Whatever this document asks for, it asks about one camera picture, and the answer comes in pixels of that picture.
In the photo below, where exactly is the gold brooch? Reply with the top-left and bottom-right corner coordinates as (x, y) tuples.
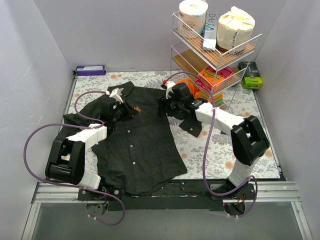
(134, 106), (142, 114)

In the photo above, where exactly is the black pinstriped shirt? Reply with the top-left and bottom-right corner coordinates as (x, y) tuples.
(52, 81), (203, 196)

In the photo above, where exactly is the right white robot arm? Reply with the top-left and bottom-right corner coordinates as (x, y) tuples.
(158, 81), (270, 199)

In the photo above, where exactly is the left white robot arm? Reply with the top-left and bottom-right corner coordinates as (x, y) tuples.
(45, 97), (139, 200)

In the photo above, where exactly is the orange box left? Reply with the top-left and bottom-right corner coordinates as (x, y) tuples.
(176, 78), (201, 99)

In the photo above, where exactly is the orange pink snack box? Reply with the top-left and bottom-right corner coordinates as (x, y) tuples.
(198, 66), (235, 93)

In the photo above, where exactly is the purple flat box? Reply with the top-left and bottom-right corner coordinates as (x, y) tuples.
(75, 65), (106, 76)

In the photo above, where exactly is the floral tablecloth mat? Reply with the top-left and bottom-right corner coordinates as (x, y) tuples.
(64, 70), (281, 181)

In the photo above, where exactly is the blue white toothpaste box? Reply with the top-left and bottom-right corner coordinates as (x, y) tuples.
(202, 12), (218, 51)

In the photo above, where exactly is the green black box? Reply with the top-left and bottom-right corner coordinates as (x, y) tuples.
(238, 61), (263, 90)

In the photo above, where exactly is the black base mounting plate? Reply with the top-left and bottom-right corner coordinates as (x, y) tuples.
(77, 179), (251, 213)

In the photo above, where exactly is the white toilet paper roll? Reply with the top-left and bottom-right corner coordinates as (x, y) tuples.
(178, 0), (209, 39)

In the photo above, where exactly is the cream toilet paper roll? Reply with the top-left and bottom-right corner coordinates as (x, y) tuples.
(216, 6), (256, 51)

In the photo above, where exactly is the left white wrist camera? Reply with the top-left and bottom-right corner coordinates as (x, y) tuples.
(109, 88), (124, 104)

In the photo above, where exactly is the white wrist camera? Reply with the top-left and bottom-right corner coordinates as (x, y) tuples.
(162, 80), (176, 100)
(109, 88), (124, 104)

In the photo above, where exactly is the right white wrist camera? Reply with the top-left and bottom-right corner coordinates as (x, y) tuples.
(162, 80), (176, 100)

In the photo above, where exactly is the white wire shelf rack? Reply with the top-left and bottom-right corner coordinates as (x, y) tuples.
(170, 11), (262, 100)

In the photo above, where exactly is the aluminium frame rail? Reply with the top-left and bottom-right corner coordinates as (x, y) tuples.
(20, 182), (83, 240)

